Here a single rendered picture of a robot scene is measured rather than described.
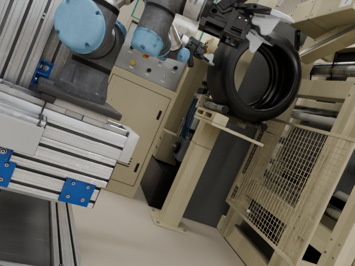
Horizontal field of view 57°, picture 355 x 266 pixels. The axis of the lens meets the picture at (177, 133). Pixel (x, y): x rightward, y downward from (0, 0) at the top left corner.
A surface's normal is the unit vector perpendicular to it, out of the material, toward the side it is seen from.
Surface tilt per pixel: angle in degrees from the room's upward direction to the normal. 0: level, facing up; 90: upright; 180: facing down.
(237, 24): 82
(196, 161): 90
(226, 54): 86
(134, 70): 90
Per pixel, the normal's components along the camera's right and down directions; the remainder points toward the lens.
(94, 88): 0.71, 0.04
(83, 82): 0.37, -0.11
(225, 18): 0.02, -0.07
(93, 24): -0.09, 0.18
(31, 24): 0.36, 0.22
